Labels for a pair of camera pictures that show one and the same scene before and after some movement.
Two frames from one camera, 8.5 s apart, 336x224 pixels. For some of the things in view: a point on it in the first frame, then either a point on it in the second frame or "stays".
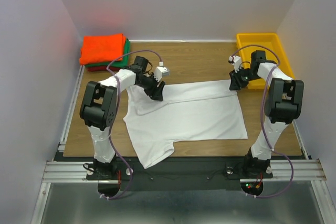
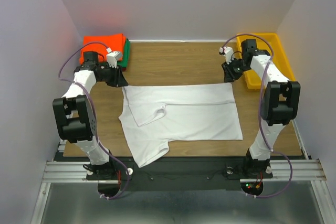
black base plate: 180,173 stays
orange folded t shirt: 101,49 stays
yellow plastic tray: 271,40 stays
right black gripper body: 242,77 → 235,68
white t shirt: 197,111 stays
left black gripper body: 149,84 → 111,75
